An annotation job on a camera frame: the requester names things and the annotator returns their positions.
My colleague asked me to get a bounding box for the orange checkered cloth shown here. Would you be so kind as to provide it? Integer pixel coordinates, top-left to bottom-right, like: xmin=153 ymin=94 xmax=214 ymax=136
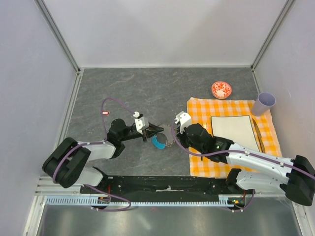
xmin=187 ymin=97 xmax=282 ymax=178

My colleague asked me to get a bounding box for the blue plastic keyring handle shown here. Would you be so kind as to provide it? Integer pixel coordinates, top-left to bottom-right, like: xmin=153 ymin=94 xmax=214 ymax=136
xmin=152 ymin=136 xmax=166 ymax=149

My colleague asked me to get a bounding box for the white square plate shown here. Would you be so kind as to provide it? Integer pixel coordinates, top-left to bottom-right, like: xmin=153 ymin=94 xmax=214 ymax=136
xmin=211 ymin=115 xmax=260 ymax=151

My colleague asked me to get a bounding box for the light blue cable duct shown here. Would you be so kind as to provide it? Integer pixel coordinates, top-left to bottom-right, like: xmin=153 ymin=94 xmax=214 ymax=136
xmin=45 ymin=196 xmax=234 ymax=207

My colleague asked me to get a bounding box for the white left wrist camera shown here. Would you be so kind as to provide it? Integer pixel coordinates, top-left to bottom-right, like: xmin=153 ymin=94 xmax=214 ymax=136
xmin=133 ymin=112 xmax=149 ymax=135

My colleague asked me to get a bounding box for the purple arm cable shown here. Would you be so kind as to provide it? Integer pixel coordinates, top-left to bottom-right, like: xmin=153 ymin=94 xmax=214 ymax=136
xmin=52 ymin=97 xmax=138 ymax=212
xmin=171 ymin=122 xmax=315 ymax=212

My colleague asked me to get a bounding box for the red patterned bowl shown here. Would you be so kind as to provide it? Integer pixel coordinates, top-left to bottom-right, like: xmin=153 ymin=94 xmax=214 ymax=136
xmin=211 ymin=81 xmax=232 ymax=99

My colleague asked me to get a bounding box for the lilac plastic cup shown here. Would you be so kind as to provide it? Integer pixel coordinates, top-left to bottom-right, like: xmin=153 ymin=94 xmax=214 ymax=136
xmin=251 ymin=92 xmax=276 ymax=117

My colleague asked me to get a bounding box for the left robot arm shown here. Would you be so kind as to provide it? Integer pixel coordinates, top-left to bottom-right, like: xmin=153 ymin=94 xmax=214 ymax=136
xmin=42 ymin=117 xmax=164 ymax=193

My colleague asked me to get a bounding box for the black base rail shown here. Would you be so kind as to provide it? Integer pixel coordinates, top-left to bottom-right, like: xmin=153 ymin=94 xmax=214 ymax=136
xmin=80 ymin=175 xmax=256 ymax=204

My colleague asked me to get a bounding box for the gold knife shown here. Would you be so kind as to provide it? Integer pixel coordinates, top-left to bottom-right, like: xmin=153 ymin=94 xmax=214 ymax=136
xmin=252 ymin=119 xmax=266 ymax=153

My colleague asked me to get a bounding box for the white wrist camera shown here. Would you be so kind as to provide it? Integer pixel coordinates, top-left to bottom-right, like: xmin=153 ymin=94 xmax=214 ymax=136
xmin=174 ymin=111 xmax=192 ymax=134
xmin=133 ymin=112 xmax=149 ymax=135

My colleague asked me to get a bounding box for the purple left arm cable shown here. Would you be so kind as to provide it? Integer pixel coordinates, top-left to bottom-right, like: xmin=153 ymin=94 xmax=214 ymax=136
xmin=52 ymin=97 xmax=138 ymax=212

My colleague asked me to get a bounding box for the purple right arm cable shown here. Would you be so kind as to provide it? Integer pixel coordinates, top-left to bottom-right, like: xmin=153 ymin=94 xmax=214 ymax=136
xmin=171 ymin=122 xmax=315 ymax=212

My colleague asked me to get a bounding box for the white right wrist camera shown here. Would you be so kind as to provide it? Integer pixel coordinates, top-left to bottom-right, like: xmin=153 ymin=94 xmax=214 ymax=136
xmin=174 ymin=111 xmax=192 ymax=134

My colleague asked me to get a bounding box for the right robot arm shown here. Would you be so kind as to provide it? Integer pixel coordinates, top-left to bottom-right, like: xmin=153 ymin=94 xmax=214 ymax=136
xmin=171 ymin=123 xmax=315 ymax=207

